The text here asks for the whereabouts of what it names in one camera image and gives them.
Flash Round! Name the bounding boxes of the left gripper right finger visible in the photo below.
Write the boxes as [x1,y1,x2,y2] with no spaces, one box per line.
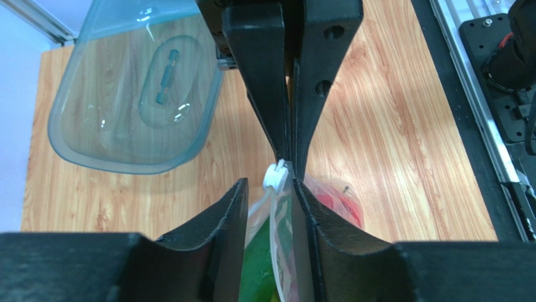
[292,179,535,301]

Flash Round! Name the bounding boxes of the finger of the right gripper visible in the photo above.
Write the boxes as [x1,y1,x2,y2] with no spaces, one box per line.
[222,2,291,160]
[291,1,364,179]

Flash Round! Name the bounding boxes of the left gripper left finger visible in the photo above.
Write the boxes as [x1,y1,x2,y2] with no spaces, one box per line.
[1,178,248,301]

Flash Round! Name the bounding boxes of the green cucumber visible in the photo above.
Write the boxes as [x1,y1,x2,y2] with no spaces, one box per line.
[238,194,294,301]

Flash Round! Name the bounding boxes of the red apple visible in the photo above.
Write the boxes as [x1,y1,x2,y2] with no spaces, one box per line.
[308,179,364,228]

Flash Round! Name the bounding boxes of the clear polka dot zip bag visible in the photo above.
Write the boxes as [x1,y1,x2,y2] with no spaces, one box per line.
[240,158,365,302]

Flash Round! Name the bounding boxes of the grey transparent plastic container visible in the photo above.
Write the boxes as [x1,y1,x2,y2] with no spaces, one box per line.
[48,1,223,174]

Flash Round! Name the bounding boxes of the left aluminium frame post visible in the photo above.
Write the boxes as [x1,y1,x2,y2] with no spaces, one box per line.
[1,0,77,47]

